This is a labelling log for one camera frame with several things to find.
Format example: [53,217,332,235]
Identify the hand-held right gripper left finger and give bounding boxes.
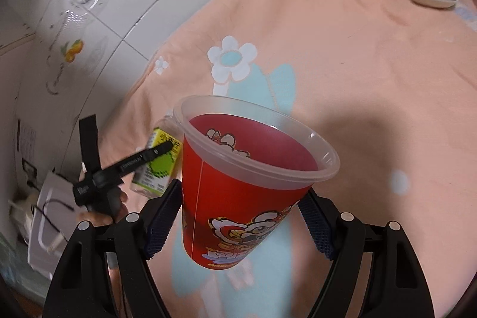
[45,178,183,318]

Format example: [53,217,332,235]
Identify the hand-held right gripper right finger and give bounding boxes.
[296,187,435,318]

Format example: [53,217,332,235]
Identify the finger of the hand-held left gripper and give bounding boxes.
[79,115,101,173]
[93,141,174,185]

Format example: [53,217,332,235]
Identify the green labelled bottle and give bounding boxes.
[130,117,184,197]

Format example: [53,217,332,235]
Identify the red printed plastic cup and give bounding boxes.
[172,94,340,268]

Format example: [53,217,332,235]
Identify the person's left hand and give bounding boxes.
[79,189,128,227]

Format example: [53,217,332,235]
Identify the white plastic box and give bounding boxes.
[28,171,80,272]

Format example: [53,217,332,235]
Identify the peach floral towel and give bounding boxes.
[99,0,477,318]

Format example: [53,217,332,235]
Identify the black cable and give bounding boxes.
[32,199,75,255]

